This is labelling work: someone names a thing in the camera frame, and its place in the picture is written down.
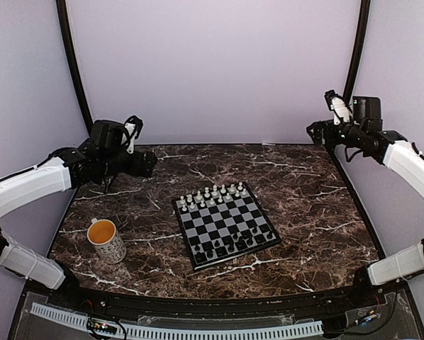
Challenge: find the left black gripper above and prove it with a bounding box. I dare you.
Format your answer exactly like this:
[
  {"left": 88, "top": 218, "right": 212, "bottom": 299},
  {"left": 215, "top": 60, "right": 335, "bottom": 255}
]
[{"left": 101, "top": 149, "right": 157, "bottom": 178}]

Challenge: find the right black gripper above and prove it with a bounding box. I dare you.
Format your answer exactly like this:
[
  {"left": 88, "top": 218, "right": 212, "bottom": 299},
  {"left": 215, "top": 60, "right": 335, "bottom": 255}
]
[{"left": 307, "top": 119, "right": 365, "bottom": 148}]

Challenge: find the black grey chess board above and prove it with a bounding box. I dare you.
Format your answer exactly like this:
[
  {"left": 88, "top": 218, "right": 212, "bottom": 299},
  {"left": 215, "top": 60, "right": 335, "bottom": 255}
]
[{"left": 172, "top": 181, "right": 281, "bottom": 271}]

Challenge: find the black piece edge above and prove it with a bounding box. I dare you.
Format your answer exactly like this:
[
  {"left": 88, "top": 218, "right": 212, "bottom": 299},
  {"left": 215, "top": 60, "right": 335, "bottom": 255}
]
[{"left": 195, "top": 249, "right": 201, "bottom": 262}]

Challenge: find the black knight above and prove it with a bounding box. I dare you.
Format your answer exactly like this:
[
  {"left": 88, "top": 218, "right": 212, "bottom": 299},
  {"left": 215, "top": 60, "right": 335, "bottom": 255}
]
[{"left": 255, "top": 234, "right": 265, "bottom": 244}]

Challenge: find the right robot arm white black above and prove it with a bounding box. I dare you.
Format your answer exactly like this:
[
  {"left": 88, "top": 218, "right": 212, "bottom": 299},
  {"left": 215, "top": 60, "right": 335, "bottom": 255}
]
[{"left": 331, "top": 96, "right": 424, "bottom": 256}]

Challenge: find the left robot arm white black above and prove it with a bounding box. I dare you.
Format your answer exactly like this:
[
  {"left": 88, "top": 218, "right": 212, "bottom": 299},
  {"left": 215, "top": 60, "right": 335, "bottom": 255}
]
[{"left": 0, "top": 115, "right": 157, "bottom": 309}]

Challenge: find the patterned mug with yellow interior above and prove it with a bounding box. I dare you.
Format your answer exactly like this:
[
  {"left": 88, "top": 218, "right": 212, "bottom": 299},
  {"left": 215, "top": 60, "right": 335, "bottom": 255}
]
[{"left": 87, "top": 218, "right": 127, "bottom": 264}]

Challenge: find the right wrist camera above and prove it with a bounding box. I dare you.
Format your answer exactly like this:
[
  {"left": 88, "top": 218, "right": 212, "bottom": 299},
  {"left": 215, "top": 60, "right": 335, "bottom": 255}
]
[{"left": 324, "top": 90, "right": 352, "bottom": 125}]

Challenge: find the right black frame post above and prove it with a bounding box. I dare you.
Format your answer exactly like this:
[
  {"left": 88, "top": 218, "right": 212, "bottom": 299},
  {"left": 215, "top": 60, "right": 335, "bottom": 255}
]
[{"left": 343, "top": 0, "right": 371, "bottom": 103}]

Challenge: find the black frame post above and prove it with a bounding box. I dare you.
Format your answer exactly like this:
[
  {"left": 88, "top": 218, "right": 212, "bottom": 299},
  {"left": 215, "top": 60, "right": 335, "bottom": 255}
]
[
  {"left": 55, "top": 0, "right": 93, "bottom": 133},
  {"left": 343, "top": 0, "right": 371, "bottom": 103}
]

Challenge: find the left black frame post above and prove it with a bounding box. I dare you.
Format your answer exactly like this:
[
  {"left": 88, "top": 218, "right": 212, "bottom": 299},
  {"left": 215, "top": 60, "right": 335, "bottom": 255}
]
[{"left": 55, "top": 0, "right": 93, "bottom": 133}]

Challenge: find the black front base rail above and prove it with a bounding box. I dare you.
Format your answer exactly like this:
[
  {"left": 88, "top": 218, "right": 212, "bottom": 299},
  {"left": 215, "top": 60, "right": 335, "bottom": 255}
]
[{"left": 22, "top": 282, "right": 407, "bottom": 328}]

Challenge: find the white slotted cable duct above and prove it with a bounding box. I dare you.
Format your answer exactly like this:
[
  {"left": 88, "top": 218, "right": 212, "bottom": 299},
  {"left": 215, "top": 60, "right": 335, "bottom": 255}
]
[{"left": 30, "top": 302, "right": 324, "bottom": 339}]

